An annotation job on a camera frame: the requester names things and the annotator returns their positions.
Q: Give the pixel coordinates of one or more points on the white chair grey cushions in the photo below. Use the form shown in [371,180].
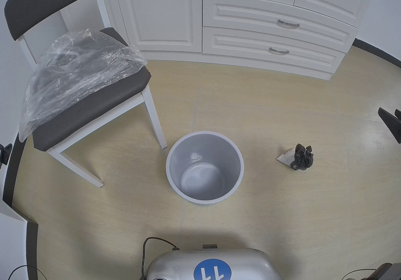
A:
[103,100]

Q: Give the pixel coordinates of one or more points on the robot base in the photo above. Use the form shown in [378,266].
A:
[213,263]

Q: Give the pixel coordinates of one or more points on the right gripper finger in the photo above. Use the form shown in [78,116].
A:
[393,125]

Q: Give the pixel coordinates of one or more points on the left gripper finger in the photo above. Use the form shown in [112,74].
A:
[4,153]

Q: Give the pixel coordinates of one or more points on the white trash bin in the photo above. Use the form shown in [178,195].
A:
[203,178]

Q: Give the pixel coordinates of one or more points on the white printed paper scrap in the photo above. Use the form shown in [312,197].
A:
[285,156]

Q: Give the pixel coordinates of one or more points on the crumpled black plastic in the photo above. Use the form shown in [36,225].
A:
[302,159]

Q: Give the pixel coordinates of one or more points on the clear plastic bag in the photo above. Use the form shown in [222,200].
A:
[78,72]

